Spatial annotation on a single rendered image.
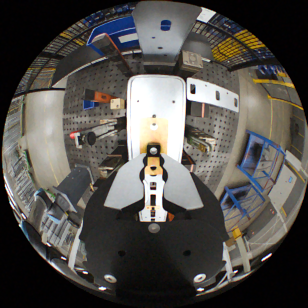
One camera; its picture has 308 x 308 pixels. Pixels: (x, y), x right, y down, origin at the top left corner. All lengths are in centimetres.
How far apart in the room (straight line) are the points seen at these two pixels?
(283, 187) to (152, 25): 803
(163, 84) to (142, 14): 30
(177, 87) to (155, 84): 8
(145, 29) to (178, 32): 7
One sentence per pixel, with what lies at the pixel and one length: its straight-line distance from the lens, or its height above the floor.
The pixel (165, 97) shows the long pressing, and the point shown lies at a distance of 39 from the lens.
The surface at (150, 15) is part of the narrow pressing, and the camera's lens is 25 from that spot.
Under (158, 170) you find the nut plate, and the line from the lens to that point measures 16.
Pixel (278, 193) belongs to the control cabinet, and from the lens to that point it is 810.
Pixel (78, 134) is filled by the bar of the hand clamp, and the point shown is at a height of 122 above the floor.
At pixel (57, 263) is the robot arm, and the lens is 49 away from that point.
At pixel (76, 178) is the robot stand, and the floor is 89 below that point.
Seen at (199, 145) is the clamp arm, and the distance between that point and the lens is 35.
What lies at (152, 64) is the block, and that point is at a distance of 44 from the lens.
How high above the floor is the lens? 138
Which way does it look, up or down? 67 degrees down
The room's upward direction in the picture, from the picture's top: 177 degrees clockwise
